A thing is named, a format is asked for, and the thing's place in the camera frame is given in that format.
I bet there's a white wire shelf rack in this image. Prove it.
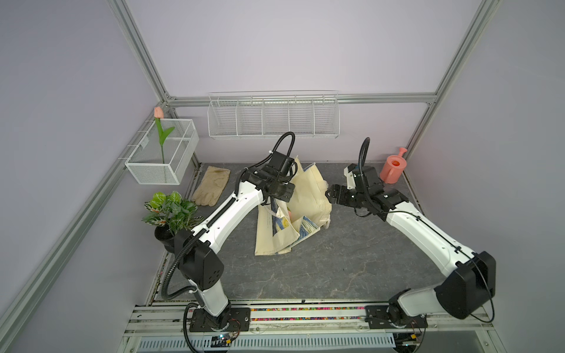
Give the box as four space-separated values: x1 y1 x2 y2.
207 91 341 139

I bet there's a beige work glove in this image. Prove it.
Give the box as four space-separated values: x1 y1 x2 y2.
191 166 231 207

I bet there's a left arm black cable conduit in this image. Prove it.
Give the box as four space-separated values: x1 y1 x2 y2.
159 131 297 353

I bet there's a white mesh basket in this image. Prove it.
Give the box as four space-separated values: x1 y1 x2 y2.
124 119 199 185

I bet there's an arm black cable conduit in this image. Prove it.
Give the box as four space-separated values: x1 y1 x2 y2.
159 131 297 353
356 136 389 217

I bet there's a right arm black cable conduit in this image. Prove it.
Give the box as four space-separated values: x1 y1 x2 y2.
356 136 389 217

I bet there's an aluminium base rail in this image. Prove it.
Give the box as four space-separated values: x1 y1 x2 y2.
118 299 506 352

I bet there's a green potted plant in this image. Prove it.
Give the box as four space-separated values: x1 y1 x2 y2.
142 191 203 253

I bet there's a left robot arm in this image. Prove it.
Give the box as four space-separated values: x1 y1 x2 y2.
172 170 295 330

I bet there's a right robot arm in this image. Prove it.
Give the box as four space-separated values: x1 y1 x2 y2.
326 185 497 328

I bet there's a pink artificial tulip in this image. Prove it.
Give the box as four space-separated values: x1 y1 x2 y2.
153 107 175 163

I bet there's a pink watering can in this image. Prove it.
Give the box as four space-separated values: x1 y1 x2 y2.
380 148 408 185

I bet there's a cream starry night tote bag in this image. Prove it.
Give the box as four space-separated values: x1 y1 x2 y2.
255 160 332 256

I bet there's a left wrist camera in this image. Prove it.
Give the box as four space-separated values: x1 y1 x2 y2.
265 151 294 177

